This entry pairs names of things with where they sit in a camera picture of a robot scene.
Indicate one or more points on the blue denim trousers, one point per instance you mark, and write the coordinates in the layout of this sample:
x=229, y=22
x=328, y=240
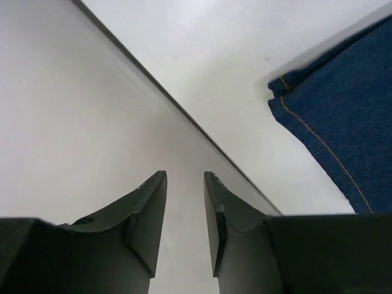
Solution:
x=339, y=107

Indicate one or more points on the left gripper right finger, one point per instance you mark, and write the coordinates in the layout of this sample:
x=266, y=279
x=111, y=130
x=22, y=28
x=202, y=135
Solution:
x=252, y=252

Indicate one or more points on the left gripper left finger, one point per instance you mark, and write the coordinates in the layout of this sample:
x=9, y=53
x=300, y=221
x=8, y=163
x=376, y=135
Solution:
x=113, y=250

